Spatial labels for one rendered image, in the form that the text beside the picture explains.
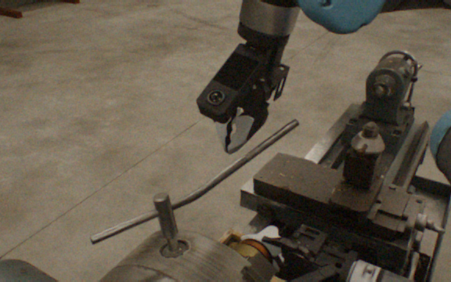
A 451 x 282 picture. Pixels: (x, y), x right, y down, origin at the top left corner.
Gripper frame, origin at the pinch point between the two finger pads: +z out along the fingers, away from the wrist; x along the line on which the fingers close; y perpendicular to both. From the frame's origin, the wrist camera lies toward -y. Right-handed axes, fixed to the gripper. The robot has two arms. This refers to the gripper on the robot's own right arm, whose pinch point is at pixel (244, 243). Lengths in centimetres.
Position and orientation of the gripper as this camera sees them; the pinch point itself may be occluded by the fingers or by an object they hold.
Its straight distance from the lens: 86.4
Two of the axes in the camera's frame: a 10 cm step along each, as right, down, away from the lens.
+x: 0.0, -8.7, -5.0
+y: 5.3, -4.2, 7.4
